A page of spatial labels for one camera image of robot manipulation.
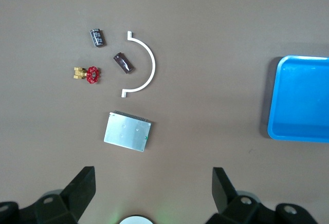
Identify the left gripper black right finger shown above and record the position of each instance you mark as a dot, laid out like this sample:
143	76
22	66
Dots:
228	206

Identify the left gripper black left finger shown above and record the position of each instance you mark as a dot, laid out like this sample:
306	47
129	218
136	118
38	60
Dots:
74	198

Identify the dark brown glossy capacitor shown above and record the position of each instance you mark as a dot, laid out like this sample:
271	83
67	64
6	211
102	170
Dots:
124	63

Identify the black capacitor with white print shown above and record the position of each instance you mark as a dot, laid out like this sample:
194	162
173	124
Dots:
97	37

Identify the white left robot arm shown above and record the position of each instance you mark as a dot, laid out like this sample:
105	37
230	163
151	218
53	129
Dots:
136	220

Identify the red handwheel brass valve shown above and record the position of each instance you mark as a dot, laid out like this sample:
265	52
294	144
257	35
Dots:
92	75

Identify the blue plastic tray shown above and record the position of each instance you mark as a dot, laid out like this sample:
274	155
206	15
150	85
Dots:
300	100

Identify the brown table mat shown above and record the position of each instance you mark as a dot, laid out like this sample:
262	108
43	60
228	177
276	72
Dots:
205	28

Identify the white curved plastic bracket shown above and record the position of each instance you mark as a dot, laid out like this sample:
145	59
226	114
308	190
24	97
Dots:
153	64

